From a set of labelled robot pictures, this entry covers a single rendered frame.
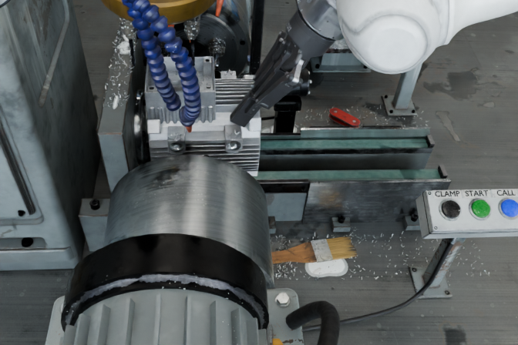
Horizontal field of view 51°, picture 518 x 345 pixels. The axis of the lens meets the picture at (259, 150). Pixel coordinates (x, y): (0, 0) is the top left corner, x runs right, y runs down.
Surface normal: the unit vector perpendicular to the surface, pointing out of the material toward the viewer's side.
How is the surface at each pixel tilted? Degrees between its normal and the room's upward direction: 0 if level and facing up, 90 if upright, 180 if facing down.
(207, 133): 0
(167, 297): 5
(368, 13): 51
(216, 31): 90
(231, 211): 32
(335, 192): 90
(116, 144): 90
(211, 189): 17
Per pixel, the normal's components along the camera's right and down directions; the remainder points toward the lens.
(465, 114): 0.06, -0.69
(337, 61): 0.07, 0.72
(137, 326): -0.18, -0.67
